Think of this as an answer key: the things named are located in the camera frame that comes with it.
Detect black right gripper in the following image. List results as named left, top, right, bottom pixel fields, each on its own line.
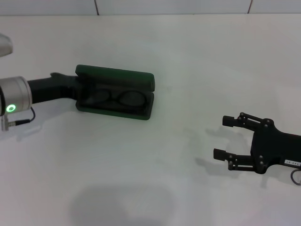
left=213, top=112, right=301, bottom=175

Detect green glasses case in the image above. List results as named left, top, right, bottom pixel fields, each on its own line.
left=75, top=64, right=156, bottom=121

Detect black glasses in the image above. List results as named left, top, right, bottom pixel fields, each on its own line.
left=92, top=89, right=146, bottom=108

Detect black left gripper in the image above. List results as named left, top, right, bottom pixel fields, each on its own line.
left=26, top=72, right=96, bottom=105

